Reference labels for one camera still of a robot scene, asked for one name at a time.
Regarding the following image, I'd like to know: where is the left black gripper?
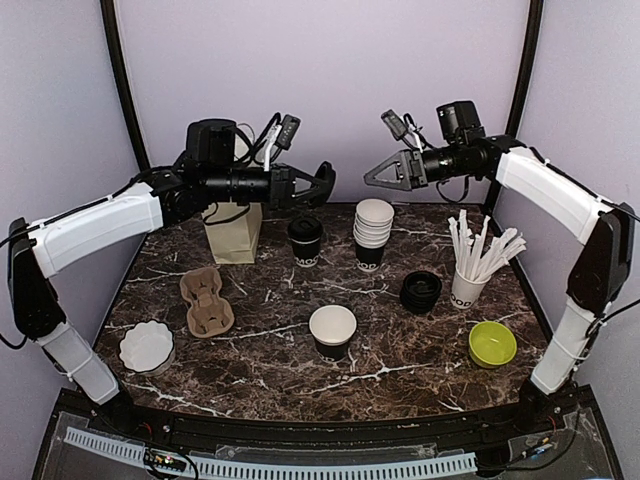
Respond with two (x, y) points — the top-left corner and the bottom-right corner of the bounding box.
(204, 161), (328, 210)

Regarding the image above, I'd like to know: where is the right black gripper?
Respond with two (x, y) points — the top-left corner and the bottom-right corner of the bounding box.
(365, 143), (474, 191)

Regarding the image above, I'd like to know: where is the black plastic cup lid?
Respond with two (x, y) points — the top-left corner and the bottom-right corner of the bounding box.
(287, 215), (324, 244)

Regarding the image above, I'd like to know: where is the black paper coffee cup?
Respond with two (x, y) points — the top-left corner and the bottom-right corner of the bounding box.
(291, 238), (321, 268)

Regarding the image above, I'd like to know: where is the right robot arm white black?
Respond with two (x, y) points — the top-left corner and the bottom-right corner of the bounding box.
(364, 135), (638, 395)

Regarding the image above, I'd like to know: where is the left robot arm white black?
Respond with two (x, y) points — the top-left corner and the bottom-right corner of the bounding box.
(2, 158), (336, 436)

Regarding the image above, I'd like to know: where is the stack of paper cups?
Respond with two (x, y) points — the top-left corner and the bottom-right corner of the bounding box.
(353, 198), (395, 272)

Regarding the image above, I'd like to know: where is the bundle of wrapped straws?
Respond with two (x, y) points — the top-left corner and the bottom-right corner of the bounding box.
(448, 209), (526, 283)

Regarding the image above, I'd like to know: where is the stack of black lids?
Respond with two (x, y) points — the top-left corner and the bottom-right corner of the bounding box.
(399, 271), (442, 315)

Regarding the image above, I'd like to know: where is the white cup holding straws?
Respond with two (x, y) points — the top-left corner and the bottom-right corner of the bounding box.
(450, 268), (488, 310)

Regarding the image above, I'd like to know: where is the brown cardboard cup carrier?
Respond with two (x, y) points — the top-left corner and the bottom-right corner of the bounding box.
(179, 267), (235, 339)

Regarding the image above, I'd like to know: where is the green bowl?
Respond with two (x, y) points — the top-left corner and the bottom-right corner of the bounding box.
(469, 321), (518, 369)

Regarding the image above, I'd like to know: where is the white scalloped bowl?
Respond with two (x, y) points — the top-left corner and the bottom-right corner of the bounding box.
(119, 320), (175, 377)

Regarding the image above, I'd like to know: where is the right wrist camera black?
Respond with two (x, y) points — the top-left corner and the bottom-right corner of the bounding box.
(436, 100), (485, 146)

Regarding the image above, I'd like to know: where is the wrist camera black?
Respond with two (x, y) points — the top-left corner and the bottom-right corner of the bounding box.
(186, 118), (237, 166)
(436, 100), (485, 146)

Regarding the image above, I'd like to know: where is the cream paper bag with handles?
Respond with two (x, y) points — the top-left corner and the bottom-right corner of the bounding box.
(202, 203), (263, 265)

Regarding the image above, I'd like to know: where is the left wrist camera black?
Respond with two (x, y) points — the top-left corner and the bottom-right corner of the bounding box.
(186, 118), (237, 166)

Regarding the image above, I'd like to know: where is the right black frame post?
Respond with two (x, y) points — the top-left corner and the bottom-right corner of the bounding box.
(487, 0), (545, 206)

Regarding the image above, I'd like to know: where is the black frame post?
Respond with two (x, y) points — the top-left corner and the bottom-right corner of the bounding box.
(487, 0), (545, 206)
(99, 0), (151, 171)

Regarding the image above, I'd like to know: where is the left black frame post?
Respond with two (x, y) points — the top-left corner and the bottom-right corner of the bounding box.
(99, 0), (151, 171)

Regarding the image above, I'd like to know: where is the white cable duct strip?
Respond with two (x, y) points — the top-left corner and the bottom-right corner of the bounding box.
(63, 427), (478, 479)

